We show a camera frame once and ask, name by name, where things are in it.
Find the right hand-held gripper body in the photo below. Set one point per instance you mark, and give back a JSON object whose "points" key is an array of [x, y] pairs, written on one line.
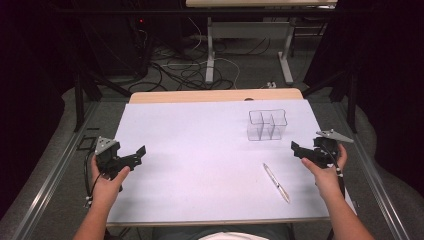
{"points": [[325, 153]]}

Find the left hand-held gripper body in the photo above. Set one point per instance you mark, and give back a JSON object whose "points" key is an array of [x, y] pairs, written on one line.
{"points": [[108, 156]]}

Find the silver pen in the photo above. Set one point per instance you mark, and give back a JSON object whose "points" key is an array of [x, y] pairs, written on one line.
{"points": [[276, 183]]}

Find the clear plastic desk organizer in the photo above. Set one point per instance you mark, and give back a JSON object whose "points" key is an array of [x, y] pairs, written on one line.
{"points": [[266, 126]]}

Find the person's right hand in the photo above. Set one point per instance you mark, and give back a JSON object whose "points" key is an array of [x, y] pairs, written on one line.
{"points": [[330, 181]]}

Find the person's left hand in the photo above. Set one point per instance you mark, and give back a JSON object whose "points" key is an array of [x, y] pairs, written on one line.
{"points": [[106, 191]]}

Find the black metal stand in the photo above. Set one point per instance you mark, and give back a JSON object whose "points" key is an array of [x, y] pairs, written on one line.
{"points": [[80, 100], [351, 100]]}

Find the white table mat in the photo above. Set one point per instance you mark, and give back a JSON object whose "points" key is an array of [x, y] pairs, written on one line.
{"points": [[200, 166]]}

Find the white power plug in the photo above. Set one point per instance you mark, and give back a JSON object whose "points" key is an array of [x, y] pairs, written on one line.
{"points": [[271, 85]]}

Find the wooden table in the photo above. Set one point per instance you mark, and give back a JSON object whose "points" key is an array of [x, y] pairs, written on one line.
{"points": [[200, 96]]}

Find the dark curtain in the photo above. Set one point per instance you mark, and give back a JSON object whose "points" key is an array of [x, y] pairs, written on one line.
{"points": [[30, 100], [393, 83]]}

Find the black computer tower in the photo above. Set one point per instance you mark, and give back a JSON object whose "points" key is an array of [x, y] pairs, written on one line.
{"points": [[133, 46]]}

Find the person's clothing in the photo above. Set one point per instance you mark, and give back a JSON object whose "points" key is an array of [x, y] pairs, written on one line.
{"points": [[220, 233]]}

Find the white metal desk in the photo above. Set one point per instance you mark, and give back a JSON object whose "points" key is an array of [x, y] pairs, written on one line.
{"points": [[250, 30]]}

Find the metal floor rail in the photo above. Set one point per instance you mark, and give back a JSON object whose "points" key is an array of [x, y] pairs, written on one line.
{"points": [[50, 180], [373, 180]]}

